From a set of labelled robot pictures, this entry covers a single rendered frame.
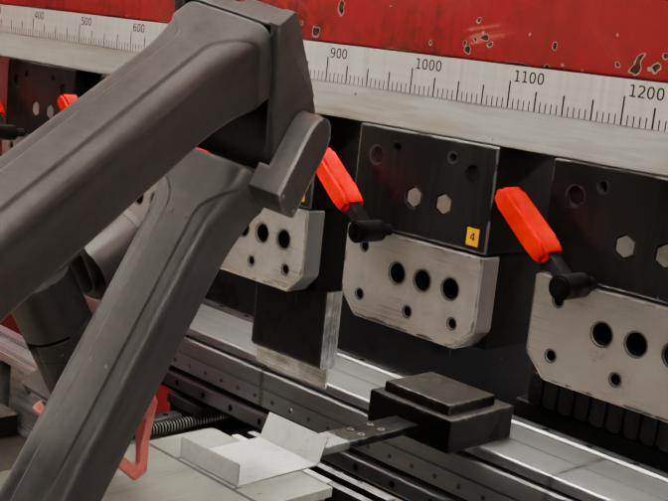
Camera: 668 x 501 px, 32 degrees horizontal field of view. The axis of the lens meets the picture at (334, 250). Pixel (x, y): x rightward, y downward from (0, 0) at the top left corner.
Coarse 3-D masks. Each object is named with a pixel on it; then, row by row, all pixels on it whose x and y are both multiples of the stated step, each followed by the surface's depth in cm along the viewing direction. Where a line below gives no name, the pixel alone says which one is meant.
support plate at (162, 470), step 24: (192, 432) 119; (216, 432) 119; (168, 456) 112; (0, 480) 102; (120, 480) 105; (144, 480) 106; (168, 480) 106; (192, 480) 107; (264, 480) 108; (288, 480) 109; (312, 480) 110
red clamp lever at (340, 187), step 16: (336, 160) 99; (320, 176) 98; (336, 176) 97; (336, 192) 97; (352, 192) 97; (352, 208) 96; (352, 224) 95; (368, 224) 95; (384, 224) 96; (352, 240) 95; (368, 240) 95
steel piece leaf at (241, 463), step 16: (192, 448) 110; (208, 448) 109; (224, 448) 115; (240, 448) 115; (256, 448) 116; (272, 448) 116; (208, 464) 109; (224, 464) 107; (240, 464) 106; (256, 464) 112; (272, 464) 112; (288, 464) 112; (304, 464) 113; (224, 480) 107; (240, 480) 107; (256, 480) 108
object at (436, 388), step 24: (408, 384) 131; (432, 384) 132; (456, 384) 133; (384, 408) 130; (408, 408) 128; (432, 408) 127; (456, 408) 126; (480, 408) 129; (504, 408) 130; (336, 432) 122; (360, 432) 122; (384, 432) 123; (408, 432) 126; (432, 432) 125; (456, 432) 125; (480, 432) 128; (504, 432) 131
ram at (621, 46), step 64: (0, 0) 142; (64, 0) 132; (128, 0) 123; (256, 0) 109; (320, 0) 103; (384, 0) 97; (448, 0) 92; (512, 0) 88; (576, 0) 84; (640, 0) 80; (64, 64) 133; (512, 64) 88; (576, 64) 84; (640, 64) 81; (448, 128) 93; (512, 128) 89; (576, 128) 85; (640, 128) 81
